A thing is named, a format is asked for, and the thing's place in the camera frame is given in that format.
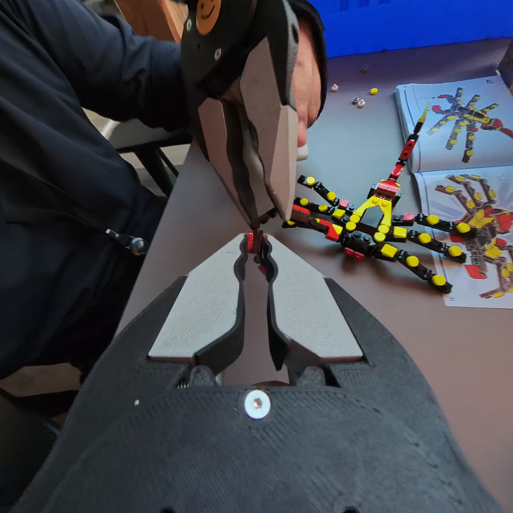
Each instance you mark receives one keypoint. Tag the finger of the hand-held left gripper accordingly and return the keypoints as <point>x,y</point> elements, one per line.
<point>214,132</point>
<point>272,120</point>

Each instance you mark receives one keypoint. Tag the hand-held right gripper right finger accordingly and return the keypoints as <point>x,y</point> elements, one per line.
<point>312,316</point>

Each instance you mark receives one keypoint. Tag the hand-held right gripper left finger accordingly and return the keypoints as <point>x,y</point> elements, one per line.
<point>200,312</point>

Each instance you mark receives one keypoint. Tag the black red lego claw arm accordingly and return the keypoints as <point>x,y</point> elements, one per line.
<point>251,240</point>

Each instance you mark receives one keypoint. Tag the black yellow lego scorpion model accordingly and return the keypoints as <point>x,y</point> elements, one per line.
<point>372,216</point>

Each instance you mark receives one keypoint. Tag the person's left forearm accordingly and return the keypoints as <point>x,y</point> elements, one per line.
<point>140,80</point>

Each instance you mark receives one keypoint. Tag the lego instruction booklet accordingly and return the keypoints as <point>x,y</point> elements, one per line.
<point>441,152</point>

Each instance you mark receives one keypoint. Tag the lego set box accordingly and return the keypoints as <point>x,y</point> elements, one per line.
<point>507,68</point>

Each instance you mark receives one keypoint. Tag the person's left hand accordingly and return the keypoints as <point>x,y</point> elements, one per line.
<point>310,88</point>

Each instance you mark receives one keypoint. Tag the black armrest chair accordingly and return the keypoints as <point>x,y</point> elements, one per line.
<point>152,160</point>

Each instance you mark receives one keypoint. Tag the blue plastic bin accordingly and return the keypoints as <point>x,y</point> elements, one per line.
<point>400,24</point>

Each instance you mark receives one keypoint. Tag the wooden post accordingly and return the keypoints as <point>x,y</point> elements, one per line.
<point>152,16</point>

